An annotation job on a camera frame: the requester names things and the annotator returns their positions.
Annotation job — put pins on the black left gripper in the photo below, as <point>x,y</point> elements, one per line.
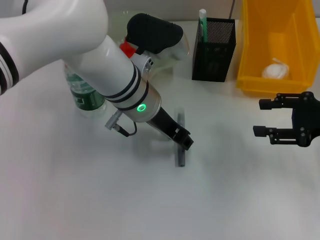
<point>165,122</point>

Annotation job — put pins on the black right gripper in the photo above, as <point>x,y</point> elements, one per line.
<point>307,120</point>

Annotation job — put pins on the grey glitter pen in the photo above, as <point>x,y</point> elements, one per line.
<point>180,160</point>

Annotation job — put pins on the white paper ball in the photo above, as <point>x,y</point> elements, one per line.
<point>275,71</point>

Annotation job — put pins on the clear water bottle green label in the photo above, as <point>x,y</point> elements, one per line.
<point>85,100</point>

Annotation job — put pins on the red orange toy fruit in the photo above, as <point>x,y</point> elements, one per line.
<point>127,48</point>

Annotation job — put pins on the black mesh pen holder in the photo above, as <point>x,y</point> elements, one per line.
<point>212,62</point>

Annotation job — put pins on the green glass fruit plate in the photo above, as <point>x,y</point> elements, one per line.
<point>176,53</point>

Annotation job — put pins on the yellow plastic bin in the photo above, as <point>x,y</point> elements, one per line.
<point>252,50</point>

